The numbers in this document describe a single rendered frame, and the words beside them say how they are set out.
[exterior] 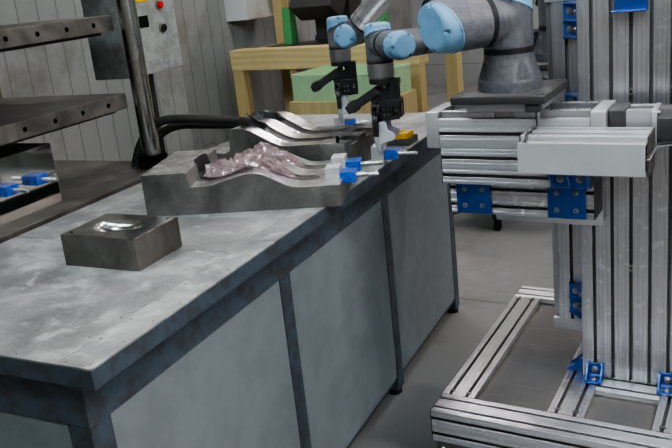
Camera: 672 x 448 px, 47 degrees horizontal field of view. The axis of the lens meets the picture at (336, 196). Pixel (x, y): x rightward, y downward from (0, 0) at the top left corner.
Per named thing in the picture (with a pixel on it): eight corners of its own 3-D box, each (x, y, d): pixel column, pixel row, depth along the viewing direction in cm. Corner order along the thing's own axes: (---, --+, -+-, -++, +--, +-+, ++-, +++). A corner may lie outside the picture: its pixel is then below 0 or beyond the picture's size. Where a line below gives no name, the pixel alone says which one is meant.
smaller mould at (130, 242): (182, 246, 173) (177, 216, 171) (139, 271, 160) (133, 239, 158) (112, 241, 182) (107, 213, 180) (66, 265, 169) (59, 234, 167)
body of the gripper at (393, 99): (399, 122, 219) (396, 79, 216) (370, 123, 221) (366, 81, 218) (404, 116, 226) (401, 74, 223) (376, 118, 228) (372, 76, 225)
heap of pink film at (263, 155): (308, 163, 212) (305, 134, 210) (296, 180, 195) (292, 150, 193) (216, 169, 216) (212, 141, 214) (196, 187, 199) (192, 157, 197)
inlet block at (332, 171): (380, 180, 198) (378, 160, 197) (378, 186, 193) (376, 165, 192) (329, 184, 200) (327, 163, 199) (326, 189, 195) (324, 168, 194)
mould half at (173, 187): (354, 177, 215) (350, 138, 212) (342, 206, 190) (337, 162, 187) (181, 189, 223) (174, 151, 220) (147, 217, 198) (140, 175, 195)
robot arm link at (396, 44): (427, 27, 205) (408, 26, 215) (389, 32, 202) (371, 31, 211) (430, 57, 208) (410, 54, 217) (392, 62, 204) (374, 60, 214)
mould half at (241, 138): (382, 152, 241) (378, 109, 237) (347, 174, 219) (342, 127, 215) (244, 151, 263) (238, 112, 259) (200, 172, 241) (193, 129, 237)
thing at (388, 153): (419, 159, 227) (418, 141, 226) (416, 163, 223) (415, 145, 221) (375, 161, 231) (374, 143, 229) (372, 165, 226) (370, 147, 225)
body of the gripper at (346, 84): (358, 96, 271) (355, 61, 268) (333, 98, 272) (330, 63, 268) (358, 92, 279) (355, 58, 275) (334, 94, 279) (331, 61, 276)
